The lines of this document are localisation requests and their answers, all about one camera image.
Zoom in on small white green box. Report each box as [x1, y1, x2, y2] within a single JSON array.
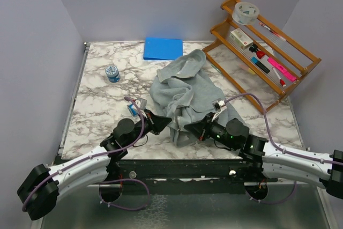
[[229, 28, 253, 50]]

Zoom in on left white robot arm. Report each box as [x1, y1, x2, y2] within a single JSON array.
[[17, 109, 172, 221]]

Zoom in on red white pen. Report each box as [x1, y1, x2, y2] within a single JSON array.
[[259, 22, 287, 42]]

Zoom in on blue lying jar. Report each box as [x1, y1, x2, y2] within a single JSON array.
[[127, 104, 138, 117]]

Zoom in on blue upright jar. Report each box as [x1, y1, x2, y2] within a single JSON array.
[[105, 65, 120, 83]]

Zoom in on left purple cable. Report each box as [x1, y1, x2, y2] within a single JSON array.
[[21, 96, 147, 212]]

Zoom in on blue black marker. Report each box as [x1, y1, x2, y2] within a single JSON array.
[[251, 56, 270, 74]]

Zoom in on pink highlighter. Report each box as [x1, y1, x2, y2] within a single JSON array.
[[267, 57, 297, 82]]

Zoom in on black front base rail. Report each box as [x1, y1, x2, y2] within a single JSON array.
[[105, 159, 267, 195]]

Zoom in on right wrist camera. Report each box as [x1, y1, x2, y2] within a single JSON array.
[[212, 99, 227, 121]]

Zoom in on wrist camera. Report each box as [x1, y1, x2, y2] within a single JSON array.
[[135, 98, 147, 110], [212, 99, 227, 121]]

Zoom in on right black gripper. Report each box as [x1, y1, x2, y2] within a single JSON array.
[[184, 112, 237, 150]]

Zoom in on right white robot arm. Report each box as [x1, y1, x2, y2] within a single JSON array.
[[184, 113, 342, 198]]

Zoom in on grey zip jacket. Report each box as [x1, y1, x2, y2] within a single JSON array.
[[149, 49, 226, 147]]

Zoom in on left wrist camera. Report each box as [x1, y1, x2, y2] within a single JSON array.
[[135, 98, 147, 110]]

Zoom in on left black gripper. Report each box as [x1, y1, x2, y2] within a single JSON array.
[[125, 109, 172, 148]]

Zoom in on blue binder folder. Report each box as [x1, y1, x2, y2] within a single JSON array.
[[143, 37, 183, 61]]

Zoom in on wooden tiered rack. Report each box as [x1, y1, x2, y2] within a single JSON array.
[[203, 0, 321, 112]]

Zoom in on clear tape roll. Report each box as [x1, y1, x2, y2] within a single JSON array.
[[232, 2, 260, 26]]

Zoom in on white red marker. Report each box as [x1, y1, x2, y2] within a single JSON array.
[[272, 67, 286, 87]]

